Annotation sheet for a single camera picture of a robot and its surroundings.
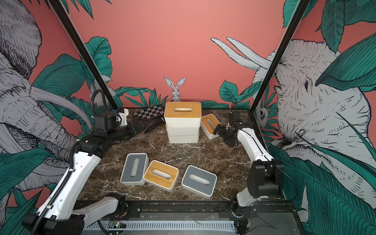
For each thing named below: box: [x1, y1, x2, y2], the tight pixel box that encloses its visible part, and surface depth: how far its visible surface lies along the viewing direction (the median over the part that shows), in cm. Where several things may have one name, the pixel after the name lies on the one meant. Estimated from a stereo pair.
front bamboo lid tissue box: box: [143, 159, 180, 193], surface depth 83 cm
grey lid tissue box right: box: [181, 164, 218, 200], surface depth 83 cm
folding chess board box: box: [133, 104, 165, 120], surface depth 117 cm
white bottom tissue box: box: [167, 134, 200, 144], surface depth 101 cm
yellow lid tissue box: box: [165, 125, 200, 137], surface depth 90 cm
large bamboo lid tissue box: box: [163, 101, 202, 129], surface depth 83 cm
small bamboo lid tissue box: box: [200, 113, 222, 140], surface depth 108 cm
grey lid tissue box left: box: [120, 152, 149, 187], surface depth 86 cm
